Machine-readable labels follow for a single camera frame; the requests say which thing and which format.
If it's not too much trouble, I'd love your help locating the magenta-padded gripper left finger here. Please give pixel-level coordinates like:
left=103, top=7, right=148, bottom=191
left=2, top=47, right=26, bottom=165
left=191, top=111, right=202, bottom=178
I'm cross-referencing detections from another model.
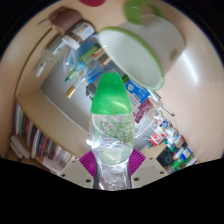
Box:
left=58, top=149, right=98, bottom=189

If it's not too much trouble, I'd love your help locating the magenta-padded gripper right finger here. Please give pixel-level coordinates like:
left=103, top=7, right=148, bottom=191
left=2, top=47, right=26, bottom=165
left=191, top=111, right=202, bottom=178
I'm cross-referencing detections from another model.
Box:
left=128, top=148, right=169, bottom=189

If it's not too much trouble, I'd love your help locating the clear bottle with green cap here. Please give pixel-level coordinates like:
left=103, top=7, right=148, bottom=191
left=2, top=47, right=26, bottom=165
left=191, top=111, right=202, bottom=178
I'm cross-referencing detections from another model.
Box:
left=88, top=72, right=136, bottom=191

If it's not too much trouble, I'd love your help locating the green plastic container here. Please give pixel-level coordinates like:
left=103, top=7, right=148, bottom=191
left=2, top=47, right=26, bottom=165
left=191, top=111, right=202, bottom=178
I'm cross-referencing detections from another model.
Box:
left=171, top=159, right=188, bottom=173

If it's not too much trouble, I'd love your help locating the red and white canister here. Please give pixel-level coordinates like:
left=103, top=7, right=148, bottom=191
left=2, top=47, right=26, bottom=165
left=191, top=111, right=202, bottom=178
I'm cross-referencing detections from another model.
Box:
left=149, top=131, right=165, bottom=147

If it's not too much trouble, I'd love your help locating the white bottle with blue label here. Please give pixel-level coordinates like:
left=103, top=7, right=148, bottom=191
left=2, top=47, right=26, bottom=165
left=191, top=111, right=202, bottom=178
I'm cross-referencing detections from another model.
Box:
left=176, top=146, right=194, bottom=160

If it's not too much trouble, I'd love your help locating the wooden shelf unit with books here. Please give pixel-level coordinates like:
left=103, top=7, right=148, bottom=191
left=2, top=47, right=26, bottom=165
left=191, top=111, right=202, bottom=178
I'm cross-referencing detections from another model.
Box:
left=8, top=96, right=83, bottom=176

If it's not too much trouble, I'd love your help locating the pink pouch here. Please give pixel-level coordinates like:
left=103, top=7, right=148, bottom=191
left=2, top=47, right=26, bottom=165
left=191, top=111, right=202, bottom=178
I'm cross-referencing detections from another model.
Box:
left=133, top=97, right=154, bottom=124

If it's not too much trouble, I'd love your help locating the blue and white carton box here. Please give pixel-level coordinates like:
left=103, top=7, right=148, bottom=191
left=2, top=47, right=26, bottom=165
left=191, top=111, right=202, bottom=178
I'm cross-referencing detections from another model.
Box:
left=123, top=74, right=151, bottom=108

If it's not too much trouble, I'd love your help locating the slim bottle with green cap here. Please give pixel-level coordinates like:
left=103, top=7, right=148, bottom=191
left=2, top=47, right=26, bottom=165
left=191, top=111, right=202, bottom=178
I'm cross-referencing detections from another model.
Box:
left=64, top=46, right=98, bottom=84

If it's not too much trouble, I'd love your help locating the white mug with green rim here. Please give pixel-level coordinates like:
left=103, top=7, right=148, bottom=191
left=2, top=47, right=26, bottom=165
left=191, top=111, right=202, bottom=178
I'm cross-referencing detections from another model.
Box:
left=97, top=0, right=186, bottom=92

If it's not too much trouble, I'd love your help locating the brown jar with white lid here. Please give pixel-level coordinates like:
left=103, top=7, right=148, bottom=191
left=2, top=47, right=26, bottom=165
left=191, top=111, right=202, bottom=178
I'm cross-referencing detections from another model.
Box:
left=61, top=20, right=96, bottom=51

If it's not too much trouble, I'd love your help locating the brown mug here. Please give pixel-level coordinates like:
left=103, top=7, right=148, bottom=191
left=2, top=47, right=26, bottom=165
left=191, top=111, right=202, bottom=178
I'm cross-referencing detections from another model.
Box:
left=38, top=6, right=84, bottom=36

